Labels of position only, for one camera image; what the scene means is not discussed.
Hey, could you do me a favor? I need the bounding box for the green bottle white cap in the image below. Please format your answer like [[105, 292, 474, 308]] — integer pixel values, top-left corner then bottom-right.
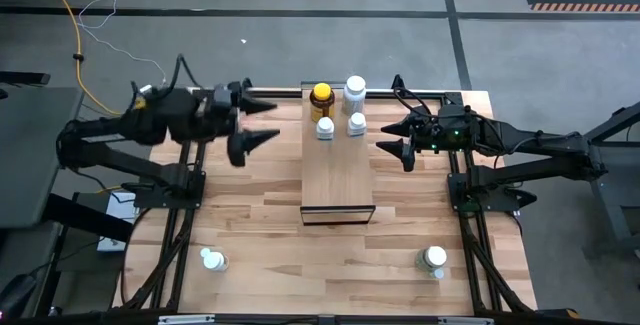
[[415, 245, 449, 272]]

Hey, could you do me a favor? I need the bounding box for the amber bottle yellow cap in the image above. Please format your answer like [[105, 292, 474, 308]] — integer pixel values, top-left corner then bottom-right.
[[309, 82, 337, 124]]

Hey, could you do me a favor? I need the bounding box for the grey desk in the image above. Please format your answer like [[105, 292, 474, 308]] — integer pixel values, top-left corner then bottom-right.
[[0, 84, 85, 229]]

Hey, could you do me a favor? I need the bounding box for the white power box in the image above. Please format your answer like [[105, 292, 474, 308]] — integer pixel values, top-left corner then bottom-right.
[[96, 191, 140, 254]]

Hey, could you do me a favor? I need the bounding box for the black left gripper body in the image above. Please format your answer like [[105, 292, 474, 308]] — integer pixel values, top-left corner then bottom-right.
[[194, 83, 243, 139]]

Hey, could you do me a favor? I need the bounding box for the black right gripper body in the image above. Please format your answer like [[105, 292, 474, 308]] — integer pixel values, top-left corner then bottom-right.
[[411, 104, 477, 154]]

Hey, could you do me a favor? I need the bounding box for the silver bracket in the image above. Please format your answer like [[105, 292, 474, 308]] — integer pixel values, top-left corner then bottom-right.
[[157, 314, 216, 325], [437, 316, 495, 325]]

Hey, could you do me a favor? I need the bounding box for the tall white medicine bottle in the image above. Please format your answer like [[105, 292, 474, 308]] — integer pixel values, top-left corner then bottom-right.
[[341, 75, 368, 117]]

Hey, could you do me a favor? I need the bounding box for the yellow extension cable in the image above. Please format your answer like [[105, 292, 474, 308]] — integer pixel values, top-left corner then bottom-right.
[[35, 0, 146, 116]]

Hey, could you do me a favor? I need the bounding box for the thin white cable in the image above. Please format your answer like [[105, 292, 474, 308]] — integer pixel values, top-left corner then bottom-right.
[[77, 0, 168, 91]]

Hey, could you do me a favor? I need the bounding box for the wooden shelf black metal frame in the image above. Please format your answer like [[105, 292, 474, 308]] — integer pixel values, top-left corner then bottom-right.
[[299, 81, 377, 227]]

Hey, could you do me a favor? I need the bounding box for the black device blue light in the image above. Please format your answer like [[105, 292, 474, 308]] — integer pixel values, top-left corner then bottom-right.
[[0, 272, 39, 321]]

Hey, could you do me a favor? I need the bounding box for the black desk beam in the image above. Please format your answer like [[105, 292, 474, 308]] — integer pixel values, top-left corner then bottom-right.
[[44, 192, 134, 244]]

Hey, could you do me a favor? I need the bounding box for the black aluminium table frame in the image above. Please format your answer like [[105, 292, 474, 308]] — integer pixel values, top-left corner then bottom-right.
[[119, 87, 536, 316]]

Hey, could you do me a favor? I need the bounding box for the black flat bar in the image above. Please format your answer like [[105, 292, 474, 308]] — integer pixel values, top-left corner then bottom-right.
[[0, 71, 52, 87]]

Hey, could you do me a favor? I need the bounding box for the small white medicine bottle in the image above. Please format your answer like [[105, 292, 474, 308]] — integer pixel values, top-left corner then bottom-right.
[[315, 116, 336, 141], [347, 112, 368, 138]]

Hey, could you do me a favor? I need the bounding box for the black table stand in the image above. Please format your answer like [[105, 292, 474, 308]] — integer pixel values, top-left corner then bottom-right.
[[582, 99, 640, 261]]

